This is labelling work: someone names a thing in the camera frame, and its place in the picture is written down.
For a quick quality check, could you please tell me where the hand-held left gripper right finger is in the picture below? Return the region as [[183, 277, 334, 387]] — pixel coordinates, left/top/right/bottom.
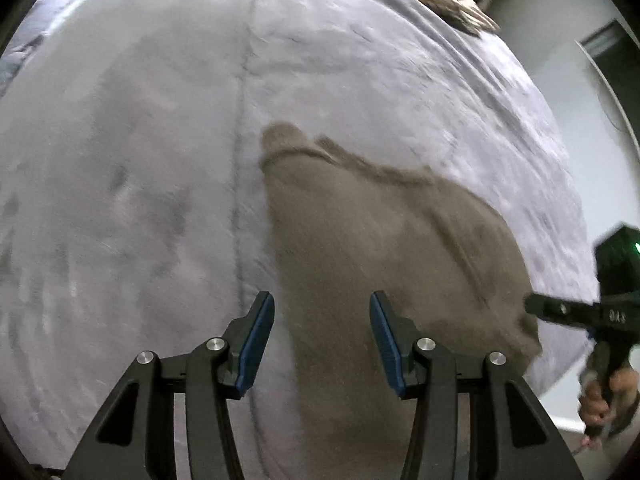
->
[[369, 290, 586, 480]]

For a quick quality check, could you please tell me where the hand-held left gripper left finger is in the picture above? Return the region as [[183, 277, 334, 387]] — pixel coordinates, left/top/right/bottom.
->
[[62, 290, 276, 480]]

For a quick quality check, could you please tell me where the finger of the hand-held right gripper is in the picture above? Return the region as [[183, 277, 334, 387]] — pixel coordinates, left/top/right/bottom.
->
[[522, 293, 597, 330]]

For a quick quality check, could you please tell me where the brown knit sweater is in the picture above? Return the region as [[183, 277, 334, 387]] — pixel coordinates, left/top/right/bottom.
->
[[259, 122, 543, 480]]

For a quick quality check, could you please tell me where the person's right hand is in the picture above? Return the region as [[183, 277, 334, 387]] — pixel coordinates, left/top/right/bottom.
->
[[577, 365, 640, 436]]

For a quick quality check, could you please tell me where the grey bed blanket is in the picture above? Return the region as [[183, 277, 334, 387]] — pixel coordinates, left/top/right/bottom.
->
[[0, 0, 603, 480]]

